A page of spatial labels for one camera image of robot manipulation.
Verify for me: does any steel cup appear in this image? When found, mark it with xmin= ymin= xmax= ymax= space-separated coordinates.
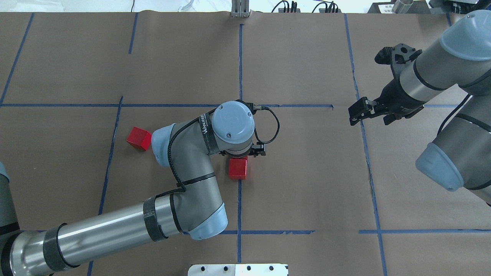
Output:
xmin=392 ymin=0 xmax=414 ymax=14

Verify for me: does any white camera pole base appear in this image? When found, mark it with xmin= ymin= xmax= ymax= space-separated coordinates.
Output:
xmin=188 ymin=263 xmax=289 ymax=276

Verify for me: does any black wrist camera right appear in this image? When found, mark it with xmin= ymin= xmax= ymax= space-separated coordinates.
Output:
xmin=374 ymin=43 xmax=423 ymax=65

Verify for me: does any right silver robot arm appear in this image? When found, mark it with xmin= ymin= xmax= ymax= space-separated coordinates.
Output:
xmin=348 ymin=9 xmax=490 ymax=205

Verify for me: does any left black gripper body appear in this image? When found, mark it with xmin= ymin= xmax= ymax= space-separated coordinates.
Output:
xmin=219 ymin=149 xmax=253 ymax=158

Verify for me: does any aluminium frame post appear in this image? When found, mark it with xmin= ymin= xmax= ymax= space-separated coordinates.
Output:
xmin=231 ymin=0 xmax=250 ymax=18

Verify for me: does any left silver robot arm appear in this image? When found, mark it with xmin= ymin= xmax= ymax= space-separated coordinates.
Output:
xmin=1 ymin=100 xmax=269 ymax=276

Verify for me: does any red block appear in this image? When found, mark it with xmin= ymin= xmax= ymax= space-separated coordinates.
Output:
xmin=126 ymin=127 xmax=152 ymax=151

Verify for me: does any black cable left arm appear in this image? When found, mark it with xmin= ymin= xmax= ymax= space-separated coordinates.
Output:
xmin=167 ymin=104 xmax=280 ymax=192

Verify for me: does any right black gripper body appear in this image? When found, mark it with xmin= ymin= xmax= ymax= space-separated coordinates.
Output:
xmin=375 ymin=79 xmax=425 ymax=125

